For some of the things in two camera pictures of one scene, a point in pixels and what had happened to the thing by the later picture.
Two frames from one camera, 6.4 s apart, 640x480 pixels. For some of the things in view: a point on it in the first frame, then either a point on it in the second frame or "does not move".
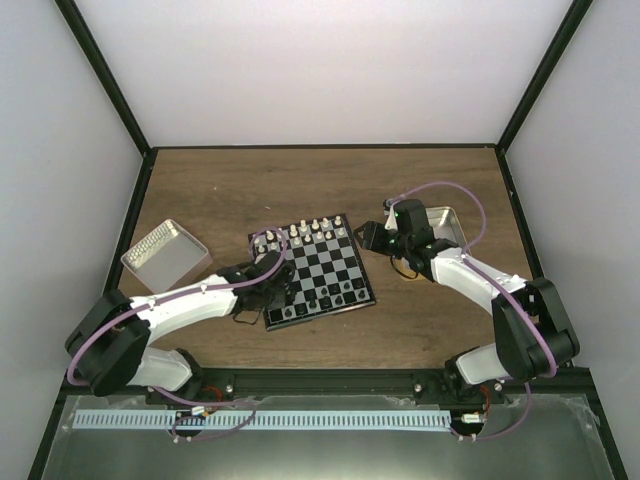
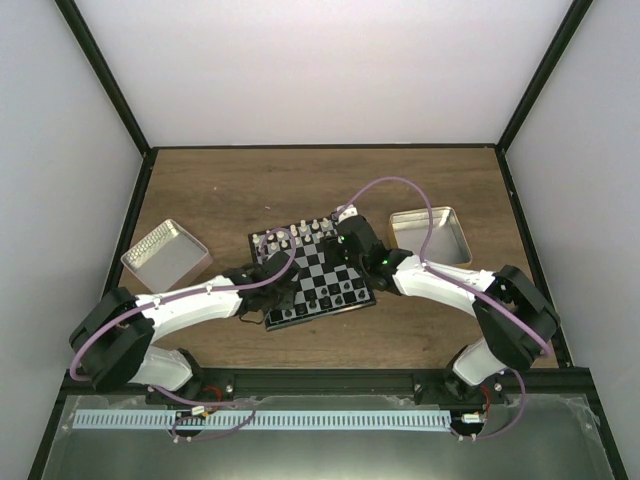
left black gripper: x=280 y=299 does not move
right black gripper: x=371 y=239 -> x=330 y=248
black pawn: x=325 y=302 does not move
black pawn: x=301 y=309 does not move
